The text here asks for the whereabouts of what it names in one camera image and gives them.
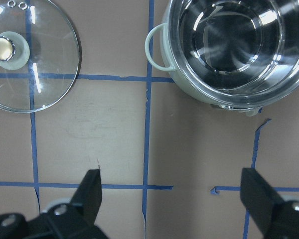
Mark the glass lid with gold knob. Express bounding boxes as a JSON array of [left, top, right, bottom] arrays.
[[0, 0, 81, 113]]

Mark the pale green electric pot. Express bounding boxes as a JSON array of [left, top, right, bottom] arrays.
[[145, 0, 299, 116]]

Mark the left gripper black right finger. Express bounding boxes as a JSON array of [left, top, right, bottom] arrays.
[[240, 168, 299, 239]]

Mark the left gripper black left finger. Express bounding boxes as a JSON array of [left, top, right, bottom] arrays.
[[42, 169, 101, 239]]

